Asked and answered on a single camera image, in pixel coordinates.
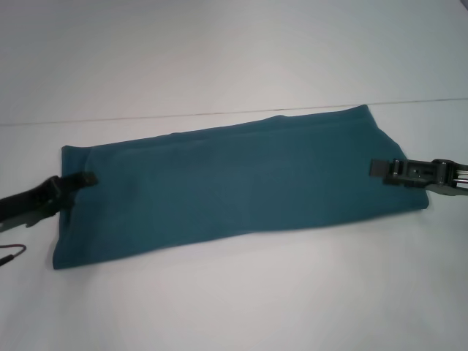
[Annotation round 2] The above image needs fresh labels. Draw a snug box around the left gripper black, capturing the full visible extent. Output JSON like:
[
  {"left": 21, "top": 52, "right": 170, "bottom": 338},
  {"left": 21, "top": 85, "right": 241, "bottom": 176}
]
[{"left": 0, "top": 170, "right": 98, "bottom": 233}]

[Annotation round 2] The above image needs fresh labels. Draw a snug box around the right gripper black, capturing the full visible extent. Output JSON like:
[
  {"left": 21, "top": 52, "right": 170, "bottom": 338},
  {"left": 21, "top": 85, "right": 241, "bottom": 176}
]
[{"left": 369, "top": 157, "right": 468, "bottom": 198}]

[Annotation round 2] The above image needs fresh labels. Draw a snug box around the teal t-shirt with pink print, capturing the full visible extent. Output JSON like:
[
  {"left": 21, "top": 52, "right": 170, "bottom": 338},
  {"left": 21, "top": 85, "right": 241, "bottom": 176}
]
[{"left": 53, "top": 104, "right": 429, "bottom": 271}]

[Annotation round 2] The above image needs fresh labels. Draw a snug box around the left arm cable with connector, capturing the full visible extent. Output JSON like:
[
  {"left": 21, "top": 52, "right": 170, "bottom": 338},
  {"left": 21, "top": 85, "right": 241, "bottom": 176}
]
[{"left": 0, "top": 243, "right": 28, "bottom": 267}]

